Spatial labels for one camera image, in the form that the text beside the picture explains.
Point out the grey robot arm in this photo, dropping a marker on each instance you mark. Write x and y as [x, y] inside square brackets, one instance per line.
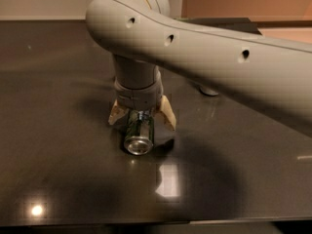
[272, 76]

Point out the white 7up soda can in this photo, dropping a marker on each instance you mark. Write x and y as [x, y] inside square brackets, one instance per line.
[208, 91]

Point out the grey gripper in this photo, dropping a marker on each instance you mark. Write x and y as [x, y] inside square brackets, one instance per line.
[137, 97]

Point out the green soda can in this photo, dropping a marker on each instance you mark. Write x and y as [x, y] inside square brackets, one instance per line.
[139, 138]

